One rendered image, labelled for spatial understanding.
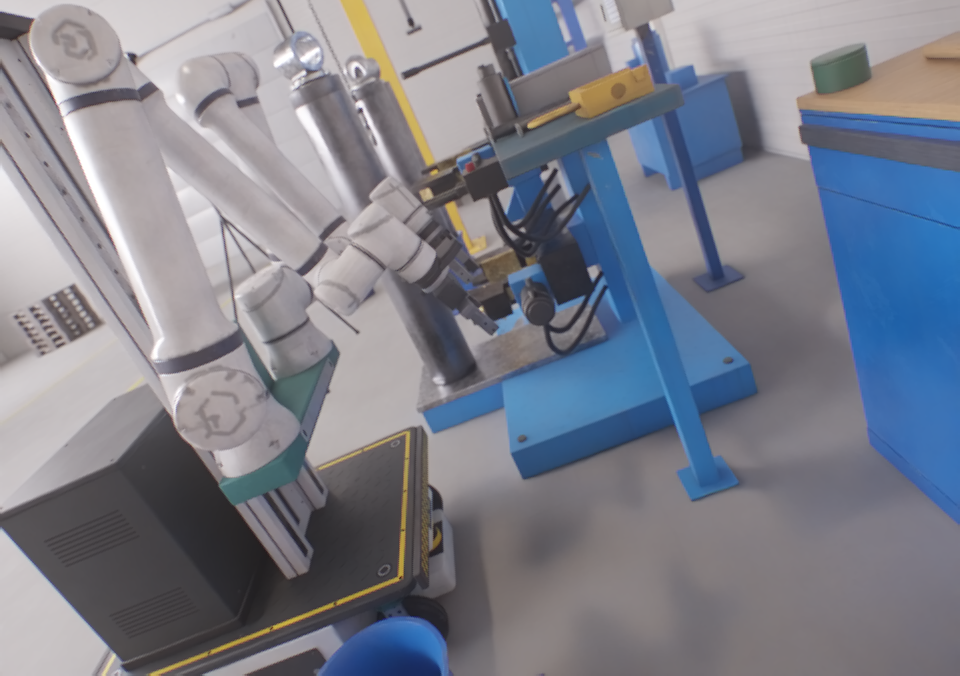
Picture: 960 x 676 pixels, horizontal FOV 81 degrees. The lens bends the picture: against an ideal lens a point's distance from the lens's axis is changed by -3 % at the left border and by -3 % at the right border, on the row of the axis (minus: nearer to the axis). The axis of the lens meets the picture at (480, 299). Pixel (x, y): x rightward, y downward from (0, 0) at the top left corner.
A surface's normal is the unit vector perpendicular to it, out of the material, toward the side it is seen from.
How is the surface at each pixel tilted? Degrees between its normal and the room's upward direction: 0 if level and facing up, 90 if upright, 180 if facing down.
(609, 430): 90
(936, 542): 0
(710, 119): 90
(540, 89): 90
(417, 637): 62
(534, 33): 90
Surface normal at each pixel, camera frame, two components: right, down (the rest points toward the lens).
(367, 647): 0.10, -0.22
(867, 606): -0.40, -0.86
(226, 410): 0.50, 0.20
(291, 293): 0.87, -0.24
